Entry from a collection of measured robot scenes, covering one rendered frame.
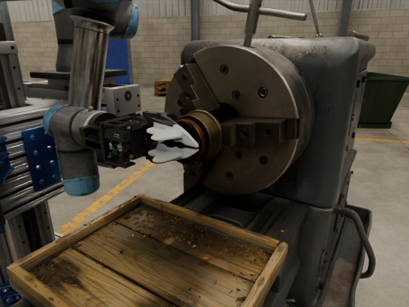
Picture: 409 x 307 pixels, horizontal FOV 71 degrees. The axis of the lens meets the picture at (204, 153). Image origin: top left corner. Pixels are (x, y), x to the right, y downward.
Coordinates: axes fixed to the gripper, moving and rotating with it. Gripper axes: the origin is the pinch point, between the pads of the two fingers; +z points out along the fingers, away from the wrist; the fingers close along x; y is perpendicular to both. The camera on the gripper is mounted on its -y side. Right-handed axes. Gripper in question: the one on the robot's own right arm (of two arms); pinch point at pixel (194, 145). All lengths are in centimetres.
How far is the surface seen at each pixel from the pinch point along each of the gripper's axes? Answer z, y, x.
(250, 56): 2.1, -15.1, 13.4
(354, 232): 22, -79, -54
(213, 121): -0.3, -6.4, 2.7
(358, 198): 14, -228, -109
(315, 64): 10.0, -30.8, 11.5
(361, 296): 30, -108, -109
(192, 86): -6.9, -9.1, 8.1
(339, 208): 18, -44, -27
